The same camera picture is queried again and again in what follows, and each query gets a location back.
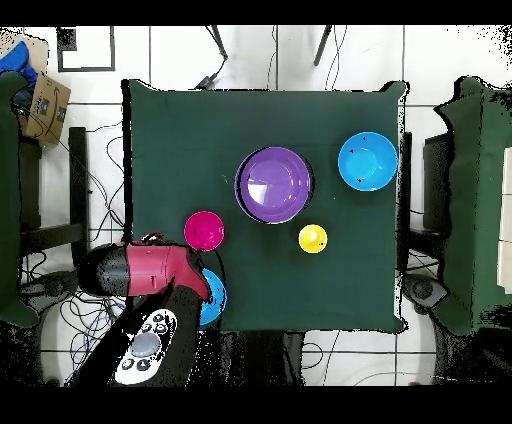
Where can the large purple bowl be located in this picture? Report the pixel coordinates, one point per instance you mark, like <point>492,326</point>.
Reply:
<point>274,184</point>

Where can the crimson small bowl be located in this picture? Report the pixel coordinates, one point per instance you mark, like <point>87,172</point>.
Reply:
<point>204,231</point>

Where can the black tripod leg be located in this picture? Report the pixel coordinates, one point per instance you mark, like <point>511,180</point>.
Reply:
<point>323,44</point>
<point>219,42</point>

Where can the black bench frame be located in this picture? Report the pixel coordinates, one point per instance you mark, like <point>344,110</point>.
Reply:
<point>78,180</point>

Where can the cardboard box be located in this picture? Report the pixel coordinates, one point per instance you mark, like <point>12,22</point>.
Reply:
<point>46,108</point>

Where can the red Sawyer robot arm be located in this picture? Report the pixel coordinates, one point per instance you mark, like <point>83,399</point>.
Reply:
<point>160,268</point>

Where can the green cloth covered table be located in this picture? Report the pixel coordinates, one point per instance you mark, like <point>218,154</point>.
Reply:
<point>476,200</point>
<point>8,200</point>

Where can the black power adapter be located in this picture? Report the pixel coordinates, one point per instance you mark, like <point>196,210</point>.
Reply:
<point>206,82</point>

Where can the grey stand base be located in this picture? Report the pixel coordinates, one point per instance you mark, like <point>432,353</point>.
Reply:
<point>424,290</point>

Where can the yellow cup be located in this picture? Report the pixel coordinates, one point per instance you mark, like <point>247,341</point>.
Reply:
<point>312,238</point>

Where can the blue cloth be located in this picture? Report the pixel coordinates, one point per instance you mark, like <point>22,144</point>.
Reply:
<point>16,60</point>

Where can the large blue bowl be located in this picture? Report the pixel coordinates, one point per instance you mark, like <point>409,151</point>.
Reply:
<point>368,161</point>
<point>216,298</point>

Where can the black equipment box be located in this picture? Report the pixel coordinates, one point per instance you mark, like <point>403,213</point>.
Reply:
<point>438,180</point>

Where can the dark green tablecloth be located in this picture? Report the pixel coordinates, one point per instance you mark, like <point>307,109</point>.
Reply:
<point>200,132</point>

